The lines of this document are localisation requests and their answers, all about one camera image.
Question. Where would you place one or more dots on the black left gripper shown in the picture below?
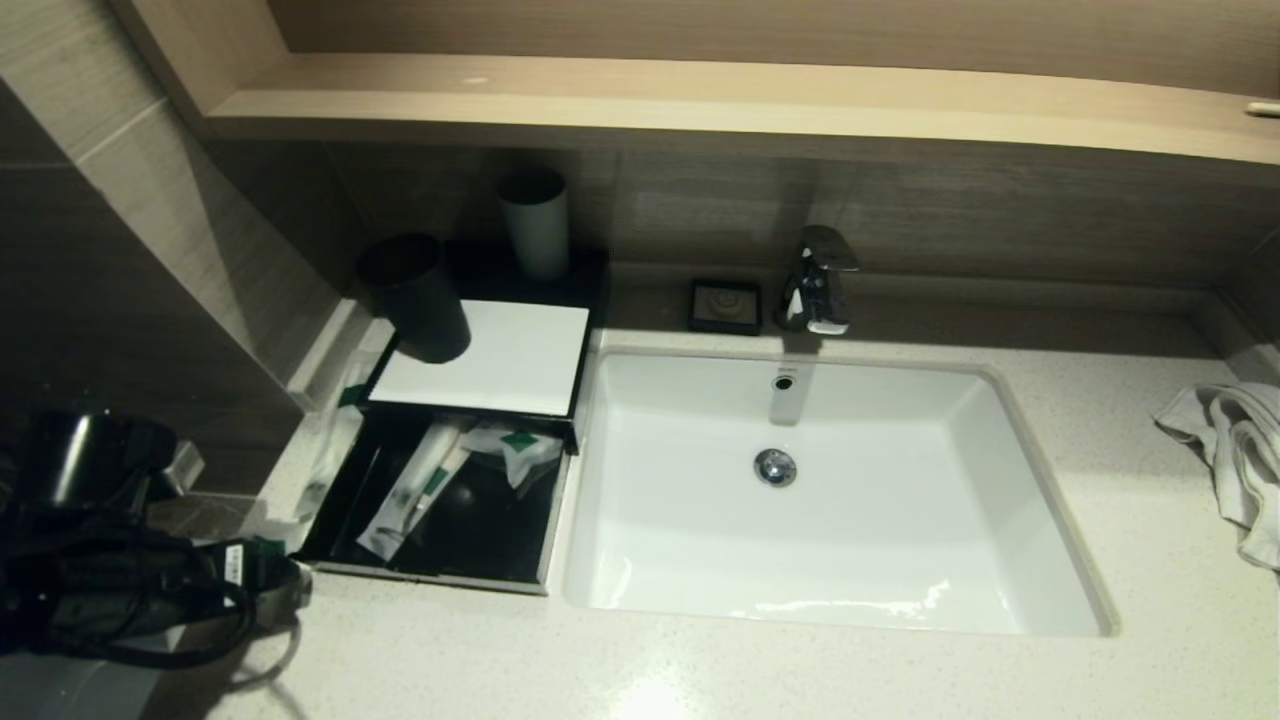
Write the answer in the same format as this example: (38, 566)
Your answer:
(225, 575)

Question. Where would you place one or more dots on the small white green-label sachet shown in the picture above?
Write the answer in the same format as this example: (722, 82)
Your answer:
(520, 445)
(268, 545)

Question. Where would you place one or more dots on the long white toothbrush packet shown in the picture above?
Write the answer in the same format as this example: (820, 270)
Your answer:
(330, 450)
(405, 495)

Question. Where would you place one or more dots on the black glossy drawer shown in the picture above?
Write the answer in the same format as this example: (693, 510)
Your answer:
(480, 545)

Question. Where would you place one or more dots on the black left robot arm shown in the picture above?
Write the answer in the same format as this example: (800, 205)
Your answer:
(90, 460)

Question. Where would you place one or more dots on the long beige toothbrush packet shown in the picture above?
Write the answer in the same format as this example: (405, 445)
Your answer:
(438, 483)

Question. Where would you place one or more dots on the black cup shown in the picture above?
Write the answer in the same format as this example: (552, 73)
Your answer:
(420, 300)

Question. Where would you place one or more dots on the grey cup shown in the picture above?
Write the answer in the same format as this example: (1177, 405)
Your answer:
(535, 230)

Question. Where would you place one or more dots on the black glossy tray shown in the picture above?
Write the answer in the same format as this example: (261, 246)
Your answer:
(585, 265)

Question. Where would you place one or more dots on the chrome drain plug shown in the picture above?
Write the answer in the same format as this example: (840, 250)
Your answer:
(775, 468)

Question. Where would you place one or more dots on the black square soap dish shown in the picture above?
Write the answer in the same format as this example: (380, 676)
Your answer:
(725, 308)

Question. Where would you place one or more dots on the white ceramic sink basin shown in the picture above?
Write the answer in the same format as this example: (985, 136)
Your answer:
(850, 540)

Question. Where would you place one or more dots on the chrome faucet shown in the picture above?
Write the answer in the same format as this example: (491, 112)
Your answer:
(815, 290)

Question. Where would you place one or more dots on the light wooden shelf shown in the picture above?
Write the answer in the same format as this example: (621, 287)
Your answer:
(700, 100)

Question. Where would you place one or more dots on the white towel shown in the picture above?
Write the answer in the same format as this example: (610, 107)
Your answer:
(1235, 450)

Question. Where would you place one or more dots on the small pale object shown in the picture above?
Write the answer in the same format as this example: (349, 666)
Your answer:
(1262, 110)

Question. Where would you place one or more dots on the small white rectangular block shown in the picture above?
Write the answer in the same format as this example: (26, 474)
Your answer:
(182, 468)

